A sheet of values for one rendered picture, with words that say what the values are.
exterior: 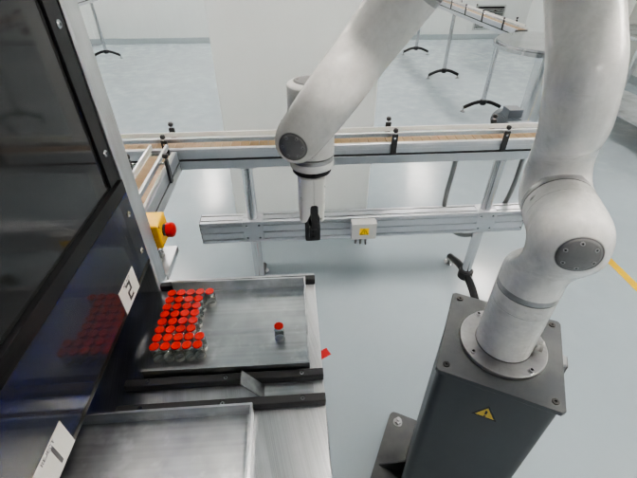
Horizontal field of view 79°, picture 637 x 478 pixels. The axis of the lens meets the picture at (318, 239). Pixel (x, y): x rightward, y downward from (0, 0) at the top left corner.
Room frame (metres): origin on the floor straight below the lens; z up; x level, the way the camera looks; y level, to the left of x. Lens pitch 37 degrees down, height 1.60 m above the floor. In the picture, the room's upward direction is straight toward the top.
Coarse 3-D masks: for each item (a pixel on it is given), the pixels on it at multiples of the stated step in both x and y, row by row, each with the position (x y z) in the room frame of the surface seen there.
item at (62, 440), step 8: (56, 432) 0.27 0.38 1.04; (64, 432) 0.28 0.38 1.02; (56, 440) 0.27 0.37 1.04; (64, 440) 0.28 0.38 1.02; (72, 440) 0.28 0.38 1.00; (48, 448) 0.25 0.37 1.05; (56, 448) 0.26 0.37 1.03; (64, 448) 0.27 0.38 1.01; (48, 456) 0.24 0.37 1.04; (64, 456) 0.26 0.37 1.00; (40, 464) 0.23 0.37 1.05; (48, 464) 0.24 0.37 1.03; (56, 464) 0.24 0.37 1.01; (64, 464) 0.25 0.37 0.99; (40, 472) 0.22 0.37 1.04; (48, 472) 0.23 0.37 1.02; (56, 472) 0.24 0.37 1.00
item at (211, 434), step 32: (96, 416) 0.37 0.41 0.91; (128, 416) 0.37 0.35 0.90; (160, 416) 0.38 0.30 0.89; (192, 416) 0.38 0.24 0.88; (224, 416) 0.38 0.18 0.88; (96, 448) 0.33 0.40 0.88; (128, 448) 0.33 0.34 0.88; (160, 448) 0.33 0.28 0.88; (192, 448) 0.33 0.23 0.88; (224, 448) 0.33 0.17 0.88
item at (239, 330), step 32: (192, 288) 0.72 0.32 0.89; (224, 288) 0.72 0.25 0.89; (256, 288) 0.73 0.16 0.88; (288, 288) 0.73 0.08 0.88; (224, 320) 0.62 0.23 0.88; (256, 320) 0.62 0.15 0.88; (288, 320) 0.62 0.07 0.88; (224, 352) 0.53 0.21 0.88; (256, 352) 0.53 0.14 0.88; (288, 352) 0.53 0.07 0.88
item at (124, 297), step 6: (132, 270) 0.62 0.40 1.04; (132, 276) 0.61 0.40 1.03; (126, 282) 0.58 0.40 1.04; (132, 282) 0.60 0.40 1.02; (126, 288) 0.58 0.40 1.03; (132, 288) 0.60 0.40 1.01; (120, 294) 0.55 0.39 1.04; (126, 294) 0.57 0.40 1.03; (120, 300) 0.54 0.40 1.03; (126, 300) 0.56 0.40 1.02; (132, 300) 0.58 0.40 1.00; (126, 306) 0.55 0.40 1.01; (126, 312) 0.54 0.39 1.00
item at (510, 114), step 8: (496, 112) 1.96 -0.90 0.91; (504, 112) 1.88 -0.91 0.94; (512, 112) 1.84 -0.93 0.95; (520, 112) 1.84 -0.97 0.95; (504, 120) 1.85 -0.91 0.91; (512, 120) 1.82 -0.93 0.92; (520, 120) 1.80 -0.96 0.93; (528, 120) 1.80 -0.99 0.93; (496, 128) 1.91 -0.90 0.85; (504, 128) 1.81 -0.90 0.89; (512, 128) 1.73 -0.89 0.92
